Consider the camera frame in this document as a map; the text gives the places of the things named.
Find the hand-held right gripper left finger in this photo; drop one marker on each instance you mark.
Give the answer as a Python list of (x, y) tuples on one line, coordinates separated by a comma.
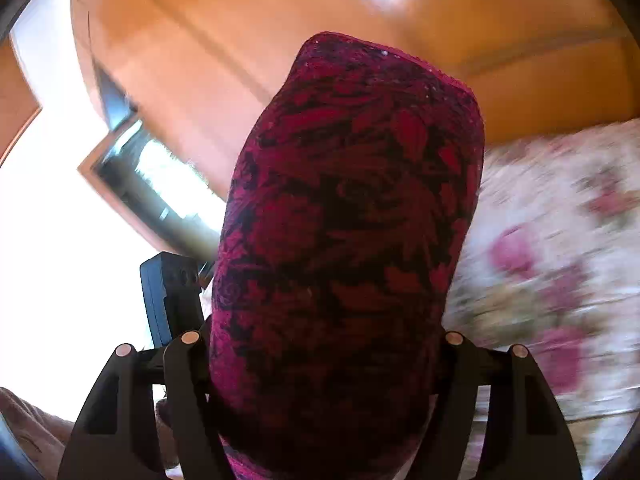
[(192, 390)]

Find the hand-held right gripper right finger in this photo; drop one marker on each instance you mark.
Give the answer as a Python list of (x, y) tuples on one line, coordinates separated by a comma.
[(457, 390)]

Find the maroon patterned knit garment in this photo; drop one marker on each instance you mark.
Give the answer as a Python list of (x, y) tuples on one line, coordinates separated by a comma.
[(350, 240)]

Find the wooden framed window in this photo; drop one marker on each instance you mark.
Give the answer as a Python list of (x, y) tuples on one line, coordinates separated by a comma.
[(150, 180)]

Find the floral bed blanket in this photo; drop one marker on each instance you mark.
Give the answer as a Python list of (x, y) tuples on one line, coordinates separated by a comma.
[(545, 280)]

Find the wooden headboard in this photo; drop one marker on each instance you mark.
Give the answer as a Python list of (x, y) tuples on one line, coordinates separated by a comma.
[(240, 50)]

